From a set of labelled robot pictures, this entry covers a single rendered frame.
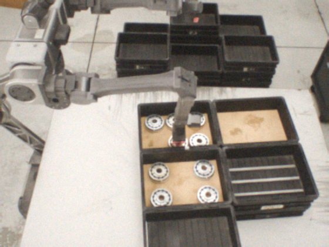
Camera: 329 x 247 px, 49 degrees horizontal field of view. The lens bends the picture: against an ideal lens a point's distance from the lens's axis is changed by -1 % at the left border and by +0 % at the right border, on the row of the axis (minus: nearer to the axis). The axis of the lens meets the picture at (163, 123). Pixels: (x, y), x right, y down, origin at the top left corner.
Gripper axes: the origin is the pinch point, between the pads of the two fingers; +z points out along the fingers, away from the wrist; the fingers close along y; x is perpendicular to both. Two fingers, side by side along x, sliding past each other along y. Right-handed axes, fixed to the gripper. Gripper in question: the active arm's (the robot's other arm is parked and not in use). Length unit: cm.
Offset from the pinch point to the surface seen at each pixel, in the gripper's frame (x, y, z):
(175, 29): -5, 129, 34
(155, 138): 11.3, 4.6, 4.2
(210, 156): -15.7, -8.9, 0.6
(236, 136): -31.6, 5.3, 3.9
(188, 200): -4.0, -30.6, 3.8
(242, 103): -36.3, 22.4, -2.7
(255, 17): -76, 154, 41
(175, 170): 1.5, -14.9, 4.0
